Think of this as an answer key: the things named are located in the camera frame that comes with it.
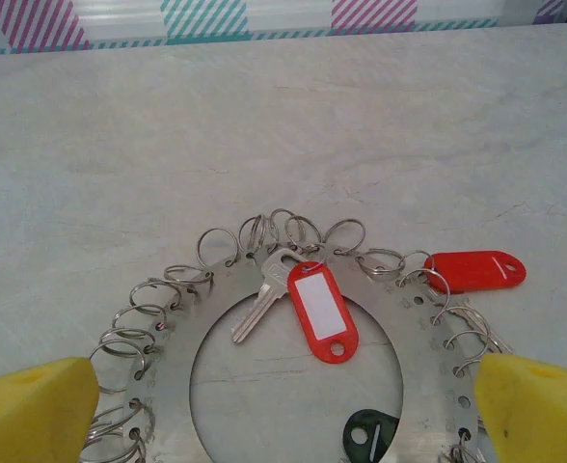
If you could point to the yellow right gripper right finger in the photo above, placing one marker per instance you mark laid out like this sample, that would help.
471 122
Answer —
539 415

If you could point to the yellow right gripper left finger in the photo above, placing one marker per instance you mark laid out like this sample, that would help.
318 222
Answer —
28 415

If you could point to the dark green key tag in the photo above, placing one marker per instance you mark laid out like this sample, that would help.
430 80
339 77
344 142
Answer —
385 419

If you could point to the plain red key tag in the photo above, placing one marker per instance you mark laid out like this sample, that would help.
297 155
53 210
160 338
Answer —
467 272

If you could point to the red key tag white label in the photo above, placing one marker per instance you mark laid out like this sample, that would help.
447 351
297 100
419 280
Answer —
317 348

